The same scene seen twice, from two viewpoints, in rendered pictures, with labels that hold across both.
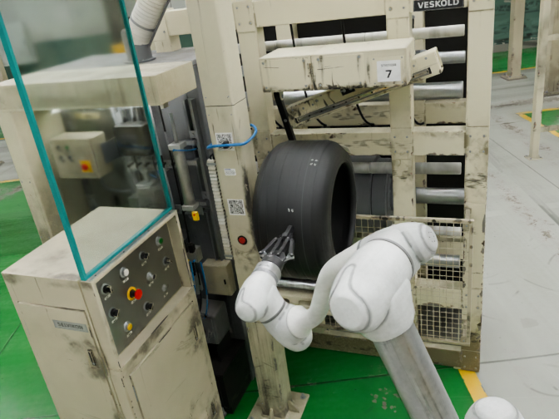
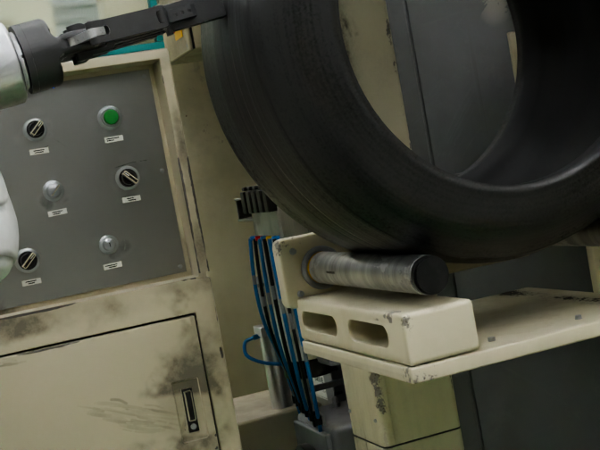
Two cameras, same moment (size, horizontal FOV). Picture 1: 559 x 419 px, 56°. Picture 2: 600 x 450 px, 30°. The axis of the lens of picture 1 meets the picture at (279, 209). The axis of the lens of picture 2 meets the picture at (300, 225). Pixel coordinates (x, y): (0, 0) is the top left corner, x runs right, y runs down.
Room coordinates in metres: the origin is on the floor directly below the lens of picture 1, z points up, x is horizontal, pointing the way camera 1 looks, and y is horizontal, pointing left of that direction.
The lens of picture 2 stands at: (0.87, -1.01, 1.05)
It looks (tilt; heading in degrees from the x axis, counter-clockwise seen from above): 3 degrees down; 47
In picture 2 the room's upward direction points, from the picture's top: 10 degrees counter-clockwise
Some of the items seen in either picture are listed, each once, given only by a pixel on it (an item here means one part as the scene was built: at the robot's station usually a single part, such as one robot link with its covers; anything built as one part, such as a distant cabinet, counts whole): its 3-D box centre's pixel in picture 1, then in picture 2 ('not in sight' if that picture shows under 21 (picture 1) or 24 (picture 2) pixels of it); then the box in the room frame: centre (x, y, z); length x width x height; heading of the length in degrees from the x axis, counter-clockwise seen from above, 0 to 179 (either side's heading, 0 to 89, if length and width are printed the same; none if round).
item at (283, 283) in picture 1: (299, 283); (370, 270); (1.88, -0.04, 0.90); 0.35 x 0.05 x 0.05; 66
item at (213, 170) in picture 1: (223, 209); not in sight; (2.10, 0.24, 1.19); 0.05 x 0.04 x 0.48; 156
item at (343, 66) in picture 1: (337, 66); not in sight; (2.23, -0.32, 1.71); 0.61 x 0.25 x 0.15; 66
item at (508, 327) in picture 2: not in sight; (479, 326); (2.01, -0.09, 0.80); 0.37 x 0.36 x 0.02; 156
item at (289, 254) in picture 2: not in sight; (407, 247); (2.08, 0.07, 0.90); 0.40 x 0.03 x 0.10; 156
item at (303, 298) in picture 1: (299, 296); (377, 320); (1.88, -0.03, 0.84); 0.36 x 0.09 x 0.06; 66
